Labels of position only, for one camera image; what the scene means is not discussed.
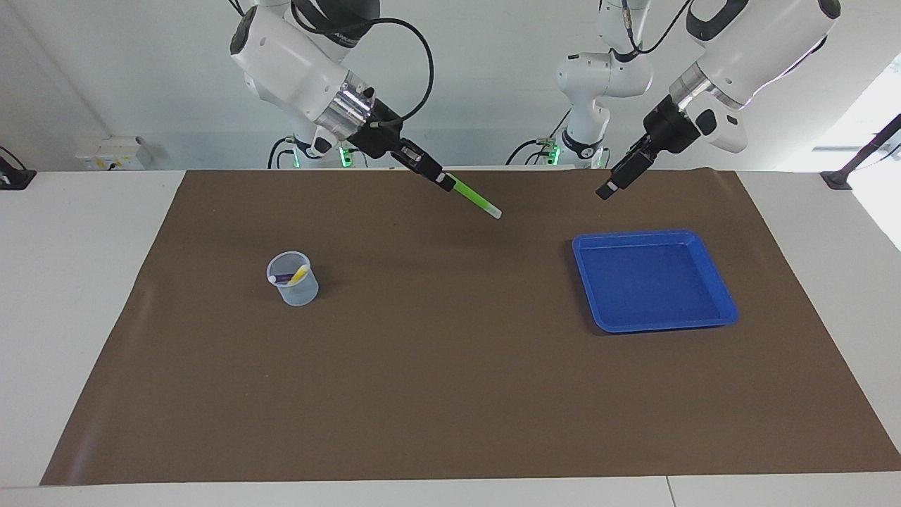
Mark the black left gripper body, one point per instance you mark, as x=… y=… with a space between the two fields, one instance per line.
x=669 y=127

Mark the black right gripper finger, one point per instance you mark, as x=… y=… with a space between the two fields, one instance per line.
x=445 y=182

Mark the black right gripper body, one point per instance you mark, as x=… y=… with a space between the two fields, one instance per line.
x=380 y=130

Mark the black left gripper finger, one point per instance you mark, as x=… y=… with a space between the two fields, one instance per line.
x=608 y=189

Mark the green marker pen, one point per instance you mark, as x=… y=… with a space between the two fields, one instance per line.
x=475 y=197

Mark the yellow marker pen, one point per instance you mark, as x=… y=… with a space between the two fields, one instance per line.
x=299 y=273

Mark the purple marker pen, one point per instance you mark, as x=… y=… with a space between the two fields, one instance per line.
x=280 y=279

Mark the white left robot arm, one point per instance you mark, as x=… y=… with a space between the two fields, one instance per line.
x=760 y=42

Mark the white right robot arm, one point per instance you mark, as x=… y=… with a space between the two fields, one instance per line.
x=288 y=56

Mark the blue plastic tray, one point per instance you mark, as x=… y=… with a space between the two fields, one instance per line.
x=654 y=282

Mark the black stand with pole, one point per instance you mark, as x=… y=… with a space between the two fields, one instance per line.
x=838 y=179

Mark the translucent plastic cup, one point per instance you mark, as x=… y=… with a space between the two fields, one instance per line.
x=299 y=292

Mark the brown table mat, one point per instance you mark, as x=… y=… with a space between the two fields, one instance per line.
x=450 y=387

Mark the black table clamp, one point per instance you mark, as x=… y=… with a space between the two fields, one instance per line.
x=14 y=179

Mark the white wall outlet box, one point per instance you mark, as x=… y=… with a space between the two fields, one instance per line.
x=112 y=153

